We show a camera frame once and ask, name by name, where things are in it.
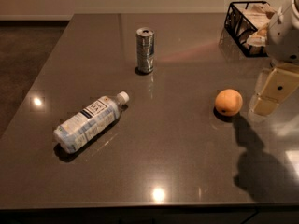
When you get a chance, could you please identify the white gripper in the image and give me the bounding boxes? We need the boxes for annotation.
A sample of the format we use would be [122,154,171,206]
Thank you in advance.
[249,7,299,117]

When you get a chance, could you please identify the silver blue redbull can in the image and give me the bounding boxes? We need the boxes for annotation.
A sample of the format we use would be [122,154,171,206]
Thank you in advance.
[136,27,155,74]

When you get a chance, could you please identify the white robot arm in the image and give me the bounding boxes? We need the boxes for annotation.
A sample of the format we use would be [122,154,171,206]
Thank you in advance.
[249,0,299,117]

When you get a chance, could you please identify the orange fruit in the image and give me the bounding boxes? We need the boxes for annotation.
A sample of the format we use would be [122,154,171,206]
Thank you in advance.
[215,89,243,117]

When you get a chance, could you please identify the snack packets in basket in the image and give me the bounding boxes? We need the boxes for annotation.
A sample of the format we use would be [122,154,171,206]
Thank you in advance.
[241,3,276,49]

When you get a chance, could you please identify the clear plastic water bottle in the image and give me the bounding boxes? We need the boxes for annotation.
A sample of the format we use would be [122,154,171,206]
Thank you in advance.
[53,91,129,154]

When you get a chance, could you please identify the black wire basket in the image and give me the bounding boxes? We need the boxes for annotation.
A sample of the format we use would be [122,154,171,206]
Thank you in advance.
[224,1,267,57]

